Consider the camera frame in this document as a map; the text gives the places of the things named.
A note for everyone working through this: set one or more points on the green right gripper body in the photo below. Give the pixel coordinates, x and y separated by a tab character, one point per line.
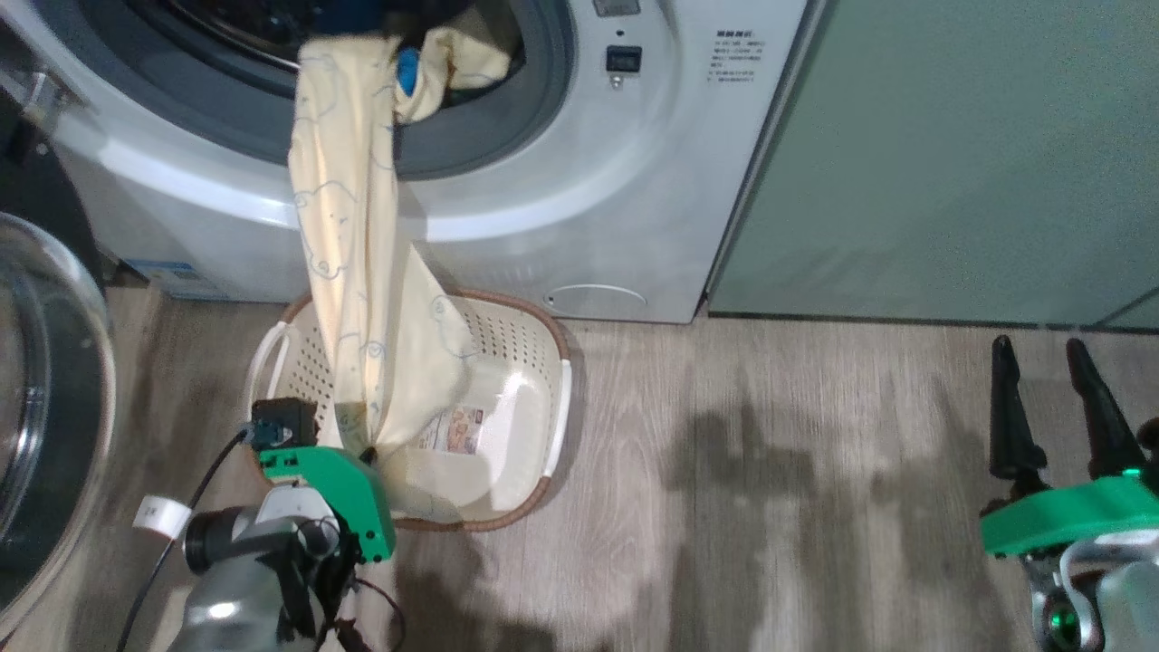
1068	516

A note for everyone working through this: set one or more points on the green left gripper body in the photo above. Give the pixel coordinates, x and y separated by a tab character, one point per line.
349	480

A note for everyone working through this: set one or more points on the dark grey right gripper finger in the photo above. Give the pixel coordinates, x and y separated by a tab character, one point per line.
1012	426
1106	426

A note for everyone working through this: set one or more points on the pale yellow bear-print garment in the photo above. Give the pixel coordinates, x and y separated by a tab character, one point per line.
349	226

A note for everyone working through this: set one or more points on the round dark washing machine door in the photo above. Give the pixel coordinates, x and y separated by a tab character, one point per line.
63	380

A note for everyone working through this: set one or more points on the small blue garment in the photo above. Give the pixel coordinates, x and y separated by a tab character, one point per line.
407	71

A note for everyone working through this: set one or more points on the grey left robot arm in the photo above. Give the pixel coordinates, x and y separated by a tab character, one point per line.
235	598

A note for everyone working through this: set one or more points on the printed basket sticker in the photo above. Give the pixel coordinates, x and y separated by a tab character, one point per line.
464	430

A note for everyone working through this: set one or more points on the cream perforated laundry basket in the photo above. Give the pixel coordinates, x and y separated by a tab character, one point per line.
525	380

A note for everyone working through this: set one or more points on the white front-load washing machine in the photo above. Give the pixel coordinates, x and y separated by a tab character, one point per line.
579	181

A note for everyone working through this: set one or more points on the narrow sage green cabinet panel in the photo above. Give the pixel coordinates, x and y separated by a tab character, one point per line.
1143	315

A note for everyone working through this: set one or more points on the blue energy label sticker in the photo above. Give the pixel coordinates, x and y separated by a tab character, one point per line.
172	279

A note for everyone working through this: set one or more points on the small printed warning label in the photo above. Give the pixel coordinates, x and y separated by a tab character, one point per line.
738	56

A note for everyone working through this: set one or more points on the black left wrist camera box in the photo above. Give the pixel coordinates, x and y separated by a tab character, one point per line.
282	421

